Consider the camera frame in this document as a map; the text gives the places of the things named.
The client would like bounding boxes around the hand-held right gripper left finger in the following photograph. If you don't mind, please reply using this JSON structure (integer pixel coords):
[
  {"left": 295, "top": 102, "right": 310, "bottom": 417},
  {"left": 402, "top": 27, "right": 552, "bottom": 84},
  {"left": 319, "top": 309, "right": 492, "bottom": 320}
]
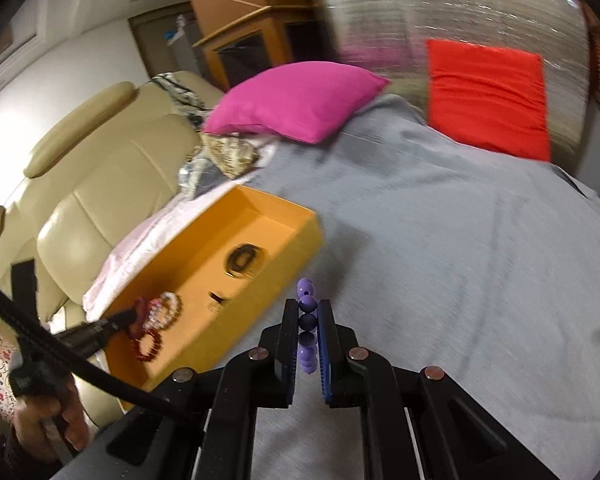
[{"left": 55, "top": 299, "right": 301, "bottom": 480}]

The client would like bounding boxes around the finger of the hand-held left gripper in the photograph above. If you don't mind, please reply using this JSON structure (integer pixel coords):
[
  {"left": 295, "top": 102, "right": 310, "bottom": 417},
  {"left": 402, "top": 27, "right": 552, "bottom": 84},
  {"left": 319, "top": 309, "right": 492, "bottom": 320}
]
[{"left": 100, "top": 308, "right": 140, "bottom": 338}]

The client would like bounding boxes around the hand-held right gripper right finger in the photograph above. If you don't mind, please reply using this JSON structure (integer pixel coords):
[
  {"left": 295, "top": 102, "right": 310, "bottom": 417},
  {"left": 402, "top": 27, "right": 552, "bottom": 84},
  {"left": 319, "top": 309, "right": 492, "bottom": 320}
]
[{"left": 317, "top": 299, "right": 563, "bottom": 480}]

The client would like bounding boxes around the maroon ring bracelet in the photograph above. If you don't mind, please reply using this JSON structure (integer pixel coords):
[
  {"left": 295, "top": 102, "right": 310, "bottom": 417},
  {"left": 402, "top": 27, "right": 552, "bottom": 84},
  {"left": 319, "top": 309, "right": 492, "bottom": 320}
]
[{"left": 125, "top": 296, "right": 154, "bottom": 338}]

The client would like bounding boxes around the white bead bracelet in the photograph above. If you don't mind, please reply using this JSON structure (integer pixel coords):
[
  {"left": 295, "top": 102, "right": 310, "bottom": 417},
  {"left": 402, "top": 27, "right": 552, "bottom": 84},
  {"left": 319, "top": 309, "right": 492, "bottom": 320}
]
[{"left": 147, "top": 291, "right": 183, "bottom": 331}]

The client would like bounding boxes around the purple bead bracelet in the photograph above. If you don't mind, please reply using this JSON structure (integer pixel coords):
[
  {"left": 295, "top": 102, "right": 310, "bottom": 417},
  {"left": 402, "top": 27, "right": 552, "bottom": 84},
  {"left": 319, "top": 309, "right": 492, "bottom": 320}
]
[{"left": 296, "top": 276, "right": 320, "bottom": 376}]

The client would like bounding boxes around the dark bracelet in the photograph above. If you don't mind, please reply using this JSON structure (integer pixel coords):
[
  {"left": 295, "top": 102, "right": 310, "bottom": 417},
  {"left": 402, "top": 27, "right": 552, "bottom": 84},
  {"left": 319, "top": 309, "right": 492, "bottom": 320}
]
[{"left": 224, "top": 242, "right": 266, "bottom": 278}]

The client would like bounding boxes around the orange cardboard box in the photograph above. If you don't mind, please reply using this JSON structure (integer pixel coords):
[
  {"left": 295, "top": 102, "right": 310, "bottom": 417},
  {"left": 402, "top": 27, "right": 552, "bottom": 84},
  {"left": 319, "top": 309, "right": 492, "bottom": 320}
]
[{"left": 100, "top": 185, "right": 326, "bottom": 411}]

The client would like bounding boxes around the person's left forearm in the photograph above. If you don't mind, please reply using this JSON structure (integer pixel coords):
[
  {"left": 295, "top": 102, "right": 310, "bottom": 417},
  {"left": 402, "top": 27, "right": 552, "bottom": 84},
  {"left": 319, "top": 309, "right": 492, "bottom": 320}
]
[{"left": 0, "top": 420, "right": 68, "bottom": 480}]

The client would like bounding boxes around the person's left hand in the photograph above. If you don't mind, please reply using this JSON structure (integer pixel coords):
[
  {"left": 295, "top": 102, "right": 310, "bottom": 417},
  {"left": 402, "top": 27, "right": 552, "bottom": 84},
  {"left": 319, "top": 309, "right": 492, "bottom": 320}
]
[{"left": 11, "top": 374, "right": 92, "bottom": 466}]

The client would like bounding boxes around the pink sheet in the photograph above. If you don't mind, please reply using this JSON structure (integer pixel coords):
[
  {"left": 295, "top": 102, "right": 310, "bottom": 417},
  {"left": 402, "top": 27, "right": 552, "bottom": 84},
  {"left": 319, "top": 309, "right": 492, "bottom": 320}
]
[{"left": 82, "top": 140, "right": 281, "bottom": 321}]

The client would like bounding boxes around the beige leather sofa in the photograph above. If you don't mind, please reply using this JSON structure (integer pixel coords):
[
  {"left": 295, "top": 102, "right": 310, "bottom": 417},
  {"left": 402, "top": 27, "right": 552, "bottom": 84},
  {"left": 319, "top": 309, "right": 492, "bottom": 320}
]
[{"left": 0, "top": 70, "right": 231, "bottom": 431}]

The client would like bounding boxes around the silvery plastic bag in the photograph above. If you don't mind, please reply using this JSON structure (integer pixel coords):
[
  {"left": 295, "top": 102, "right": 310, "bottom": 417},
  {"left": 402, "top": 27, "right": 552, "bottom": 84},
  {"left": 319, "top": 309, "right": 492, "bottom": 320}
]
[{"left": 177, "top": 156, "right": 216, "bottom": 199}]

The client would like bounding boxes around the grey blanket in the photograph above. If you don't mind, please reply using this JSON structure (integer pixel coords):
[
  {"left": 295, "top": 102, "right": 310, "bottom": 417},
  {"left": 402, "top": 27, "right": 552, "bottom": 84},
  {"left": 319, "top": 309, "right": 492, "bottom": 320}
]
[{"left": 190, "top": 92, "right": 600, "bottom": 480}]

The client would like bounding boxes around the leopard print cloth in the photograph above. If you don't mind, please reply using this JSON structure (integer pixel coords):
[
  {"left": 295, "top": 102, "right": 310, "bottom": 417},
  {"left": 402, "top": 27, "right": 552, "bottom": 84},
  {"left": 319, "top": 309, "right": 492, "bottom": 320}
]
[{"left": 200, "top": 132, "right": 261, "bottom": 179}]

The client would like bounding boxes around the black and white patterned cloth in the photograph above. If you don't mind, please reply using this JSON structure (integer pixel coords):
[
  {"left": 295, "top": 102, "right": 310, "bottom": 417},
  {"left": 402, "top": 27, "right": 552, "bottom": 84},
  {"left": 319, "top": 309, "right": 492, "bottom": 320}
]
[{"left": 150, "top": 72, "right": 212, "bottom": 126}]

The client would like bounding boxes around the magenta pillow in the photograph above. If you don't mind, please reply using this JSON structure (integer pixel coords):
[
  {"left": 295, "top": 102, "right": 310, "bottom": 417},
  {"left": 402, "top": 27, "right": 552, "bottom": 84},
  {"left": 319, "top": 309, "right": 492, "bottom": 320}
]
[{"left": 202, "top": 61, "right": 391, "bottom": 145}]

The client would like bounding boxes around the brown door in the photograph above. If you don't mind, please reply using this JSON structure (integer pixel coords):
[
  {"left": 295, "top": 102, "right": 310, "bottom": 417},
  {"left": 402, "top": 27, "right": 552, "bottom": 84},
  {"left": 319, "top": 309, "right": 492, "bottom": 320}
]
[{"left": 129, "top": 2, "right": 206, "bottom": 83}]

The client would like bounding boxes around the red pillow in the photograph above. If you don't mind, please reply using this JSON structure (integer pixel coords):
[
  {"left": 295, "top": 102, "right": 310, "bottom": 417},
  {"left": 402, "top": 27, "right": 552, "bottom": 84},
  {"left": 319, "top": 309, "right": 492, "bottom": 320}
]
[{"left": 425, "top": 39, "right": 553, "bottom": 162}]

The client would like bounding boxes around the silver quilted headboard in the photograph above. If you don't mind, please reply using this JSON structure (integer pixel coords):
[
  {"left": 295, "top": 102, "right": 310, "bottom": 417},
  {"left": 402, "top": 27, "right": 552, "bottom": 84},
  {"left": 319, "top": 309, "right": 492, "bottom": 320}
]
[{"left": 307, "top": 0, "right": 593, "bottom": 176}]

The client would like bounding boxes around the black braided cable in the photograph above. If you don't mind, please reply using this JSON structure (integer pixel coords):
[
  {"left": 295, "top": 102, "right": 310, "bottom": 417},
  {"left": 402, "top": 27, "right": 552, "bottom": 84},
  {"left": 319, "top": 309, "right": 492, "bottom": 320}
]
[{"left": 0, "top": 275, "right": 197, "bottom": 422}]

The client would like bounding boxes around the red bead bracelet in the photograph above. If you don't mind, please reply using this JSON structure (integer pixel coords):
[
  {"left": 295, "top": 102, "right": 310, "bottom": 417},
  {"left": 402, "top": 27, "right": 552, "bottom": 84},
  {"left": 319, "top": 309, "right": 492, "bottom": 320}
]
[{"left": 130, "top": 331, "right": 164, "bottom": 362}]

